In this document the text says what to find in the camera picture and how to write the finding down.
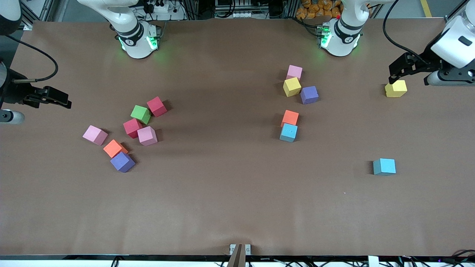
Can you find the aluminium frame profile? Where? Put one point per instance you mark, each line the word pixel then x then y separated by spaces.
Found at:
pixel 25 25

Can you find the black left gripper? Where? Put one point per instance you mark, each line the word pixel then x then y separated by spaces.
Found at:
pixel 426 63

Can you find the pink foam block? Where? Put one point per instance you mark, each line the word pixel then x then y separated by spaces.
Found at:
pixel 95 135
pixel 147 135
pixel 295 71

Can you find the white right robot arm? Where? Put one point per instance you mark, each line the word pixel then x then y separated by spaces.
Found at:
pixel 135 40

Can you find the purple foam block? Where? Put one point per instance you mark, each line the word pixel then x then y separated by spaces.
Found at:
pixel 122 162
pixel 309 95

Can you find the metal clamp bracket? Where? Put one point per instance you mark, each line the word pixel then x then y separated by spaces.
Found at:
pixel 237 257

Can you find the green foam block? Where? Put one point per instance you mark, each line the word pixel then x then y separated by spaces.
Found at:
pixel 140 113

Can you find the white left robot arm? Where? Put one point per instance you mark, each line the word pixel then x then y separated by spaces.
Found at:
pixel 345 37

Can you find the white power strip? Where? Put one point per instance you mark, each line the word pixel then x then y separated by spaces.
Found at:
pixel 162 8

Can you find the large table cover mat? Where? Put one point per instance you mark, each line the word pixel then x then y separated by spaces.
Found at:
pixel 222 193

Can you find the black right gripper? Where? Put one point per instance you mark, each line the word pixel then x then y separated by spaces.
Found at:
pixel 15 94

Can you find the red foam block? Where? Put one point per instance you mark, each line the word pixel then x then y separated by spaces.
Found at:
pixel 156 106
pixel 131 128

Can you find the yellow foam block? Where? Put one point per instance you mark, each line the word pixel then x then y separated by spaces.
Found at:
pixel 397 89
pixel 292 86

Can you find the blue foam block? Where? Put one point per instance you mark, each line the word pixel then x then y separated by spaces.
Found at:
pixel 384 166
pixel 288 132

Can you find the bag of orange items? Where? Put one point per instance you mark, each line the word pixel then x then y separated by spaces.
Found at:
pixel 315 9

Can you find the orange foam block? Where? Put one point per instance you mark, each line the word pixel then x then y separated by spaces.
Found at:
pixel 290 118
pixel 113 148

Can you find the black electronics rack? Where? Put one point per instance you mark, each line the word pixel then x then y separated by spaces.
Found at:
pixel 256 7

